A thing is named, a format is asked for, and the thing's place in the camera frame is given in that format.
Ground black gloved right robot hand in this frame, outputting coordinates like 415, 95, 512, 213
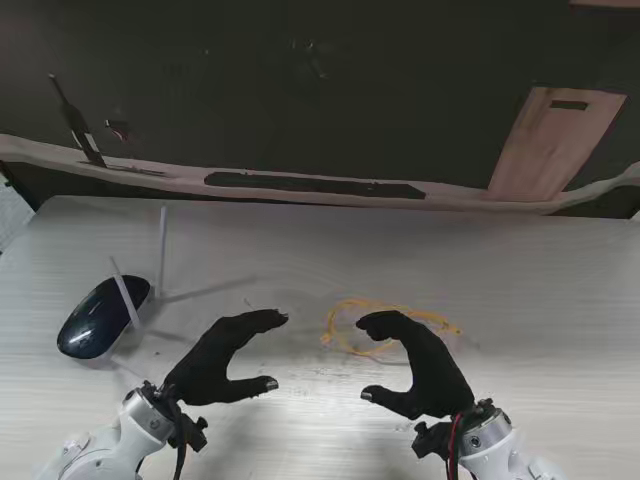
355, 309, 475, 421

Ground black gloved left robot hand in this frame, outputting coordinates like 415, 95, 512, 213
163, 308, 290, 407

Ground yellow Ethernet cable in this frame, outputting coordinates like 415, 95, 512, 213
319, 298, 465, 357

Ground black router with white antennas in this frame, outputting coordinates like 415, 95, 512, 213
56, 205, 169, 376

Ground long beige floor band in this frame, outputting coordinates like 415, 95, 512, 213
0, 132, 640, 217

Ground long black floor strip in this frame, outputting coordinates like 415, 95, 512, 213
204, 171, 427, 201

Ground light wooden board with slot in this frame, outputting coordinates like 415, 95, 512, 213
487, 87, 629, 202

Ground small red and black object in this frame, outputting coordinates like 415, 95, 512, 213
103, 118, 134, 142

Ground black bottle-shaped stand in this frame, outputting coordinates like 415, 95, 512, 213
48, 73, 109, 169

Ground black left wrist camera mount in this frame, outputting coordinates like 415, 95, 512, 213
169, 414, 209, 451

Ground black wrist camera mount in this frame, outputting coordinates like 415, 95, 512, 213
169, 414, 209, 451
410, 420, 454, 459

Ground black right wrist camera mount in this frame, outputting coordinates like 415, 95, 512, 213
410, 420, 454, 459

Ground right arm red black cables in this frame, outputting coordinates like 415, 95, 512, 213
443, 412, 465, 480

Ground left arm black cable bundle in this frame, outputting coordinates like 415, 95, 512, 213
169, 394, 190, 480

